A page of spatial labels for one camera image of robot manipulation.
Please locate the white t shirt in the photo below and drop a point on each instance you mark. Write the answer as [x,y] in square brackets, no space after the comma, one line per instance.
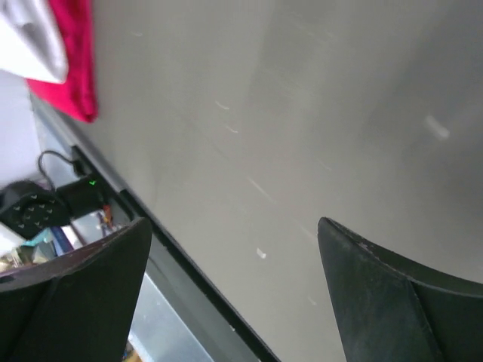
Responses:
[31,43]

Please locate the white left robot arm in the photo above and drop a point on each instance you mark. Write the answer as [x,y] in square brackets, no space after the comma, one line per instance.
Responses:
[28,211]

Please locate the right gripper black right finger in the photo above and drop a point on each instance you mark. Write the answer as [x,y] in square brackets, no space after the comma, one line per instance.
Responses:
[390,308]

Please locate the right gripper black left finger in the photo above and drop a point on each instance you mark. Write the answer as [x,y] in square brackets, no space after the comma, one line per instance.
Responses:
[78,306]

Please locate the folded red t shirt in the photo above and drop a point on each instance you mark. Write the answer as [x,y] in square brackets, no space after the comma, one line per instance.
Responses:
[76,96]

